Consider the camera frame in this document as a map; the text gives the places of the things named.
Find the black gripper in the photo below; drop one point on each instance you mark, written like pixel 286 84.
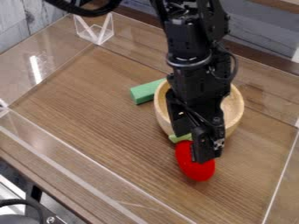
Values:
pixel 200 87

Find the wooden bowl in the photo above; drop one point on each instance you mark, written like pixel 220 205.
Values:
pixel 233 107

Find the red plush strawberry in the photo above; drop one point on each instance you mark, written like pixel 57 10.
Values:
pixel 197 171

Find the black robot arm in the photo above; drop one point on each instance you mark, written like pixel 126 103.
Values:
pixel 196 25

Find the green block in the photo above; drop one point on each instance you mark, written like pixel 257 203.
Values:
pixel 143 93

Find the clear acrylic corner bracket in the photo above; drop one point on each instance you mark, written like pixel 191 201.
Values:
pixel 98 34

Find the black table leg bracket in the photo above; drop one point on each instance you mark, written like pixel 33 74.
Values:
pixel 38 210

